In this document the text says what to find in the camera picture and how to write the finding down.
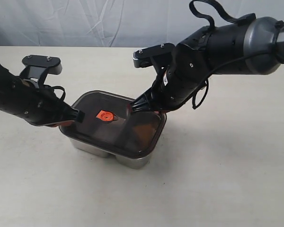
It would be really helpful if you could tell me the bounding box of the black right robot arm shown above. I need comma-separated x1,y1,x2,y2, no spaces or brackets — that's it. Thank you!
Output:
130,17,284,113

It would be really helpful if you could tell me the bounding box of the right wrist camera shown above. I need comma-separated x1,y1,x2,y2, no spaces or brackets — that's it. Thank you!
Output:
133,43,175,68

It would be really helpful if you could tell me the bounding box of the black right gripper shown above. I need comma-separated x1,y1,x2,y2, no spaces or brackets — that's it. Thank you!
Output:
130,66,204,114

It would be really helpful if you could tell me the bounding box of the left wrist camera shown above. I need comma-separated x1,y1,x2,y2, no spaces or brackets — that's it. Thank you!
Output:
22,55,62,75

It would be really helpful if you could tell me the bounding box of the stainless steel lunch box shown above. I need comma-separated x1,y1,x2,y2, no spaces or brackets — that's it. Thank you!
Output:
69,138,152,169

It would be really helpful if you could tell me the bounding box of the yellow toy cheese wedge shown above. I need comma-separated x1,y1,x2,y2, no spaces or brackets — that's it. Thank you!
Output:
133,124,156,144

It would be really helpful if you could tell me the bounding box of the dark transparent lunch box lid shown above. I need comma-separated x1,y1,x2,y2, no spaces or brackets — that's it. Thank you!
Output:
60,90,167,159

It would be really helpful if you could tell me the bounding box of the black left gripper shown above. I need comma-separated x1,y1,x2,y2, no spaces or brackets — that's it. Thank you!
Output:
11,78,85,127

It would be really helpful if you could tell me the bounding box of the white fabric backdrop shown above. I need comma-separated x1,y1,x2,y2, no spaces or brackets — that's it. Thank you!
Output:
0,0,284,49

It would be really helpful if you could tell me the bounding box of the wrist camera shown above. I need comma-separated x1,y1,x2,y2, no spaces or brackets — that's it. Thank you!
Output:
22,55,62,75
133,43,175,68

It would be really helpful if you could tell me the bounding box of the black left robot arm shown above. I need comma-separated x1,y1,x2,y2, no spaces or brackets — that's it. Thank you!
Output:
0,55,85,127

